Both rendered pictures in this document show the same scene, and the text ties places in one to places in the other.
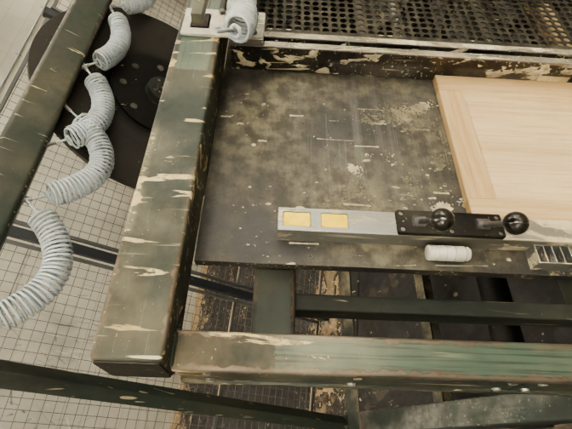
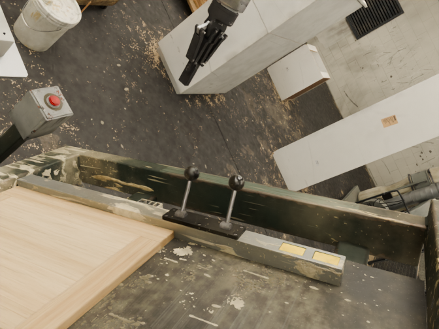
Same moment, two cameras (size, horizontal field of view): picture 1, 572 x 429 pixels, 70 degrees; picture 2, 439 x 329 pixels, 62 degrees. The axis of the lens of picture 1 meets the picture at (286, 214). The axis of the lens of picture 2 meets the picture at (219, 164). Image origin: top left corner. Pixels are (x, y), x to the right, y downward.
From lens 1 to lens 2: 1.07 m
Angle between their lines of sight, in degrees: 98
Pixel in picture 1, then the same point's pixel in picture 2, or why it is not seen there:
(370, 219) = (260, 241)
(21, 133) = not seen: outside the picture
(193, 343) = (413, 220)
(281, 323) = (345, 249)
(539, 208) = (117, 223)
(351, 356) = (313, 198)
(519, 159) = (75, 251)
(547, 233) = (140, 206)
